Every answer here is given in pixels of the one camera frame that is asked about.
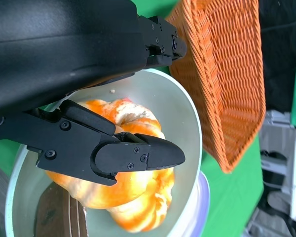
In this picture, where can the white-striped orange donut bread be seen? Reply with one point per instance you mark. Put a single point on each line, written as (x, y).
(138, 116)

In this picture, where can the lavender plate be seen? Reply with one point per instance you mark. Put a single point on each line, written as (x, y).
(203, 197)

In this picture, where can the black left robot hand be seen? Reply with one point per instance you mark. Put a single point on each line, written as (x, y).
(64, 49)

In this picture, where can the green tablecloth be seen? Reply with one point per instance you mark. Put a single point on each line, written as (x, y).
(236, 197)

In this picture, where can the smooth orange bagel bread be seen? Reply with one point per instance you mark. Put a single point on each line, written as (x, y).
(133, 197)

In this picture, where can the chocolate layered cake slice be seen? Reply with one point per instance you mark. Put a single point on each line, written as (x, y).
(51, 214)

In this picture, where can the pale green bowl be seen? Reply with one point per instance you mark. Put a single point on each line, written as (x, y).
(172, 111)

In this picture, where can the orange wicker basket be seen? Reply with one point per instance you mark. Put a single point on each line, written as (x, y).
(224, 74)

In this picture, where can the black backdrop cloth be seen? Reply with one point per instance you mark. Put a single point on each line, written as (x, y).
(276, 61)

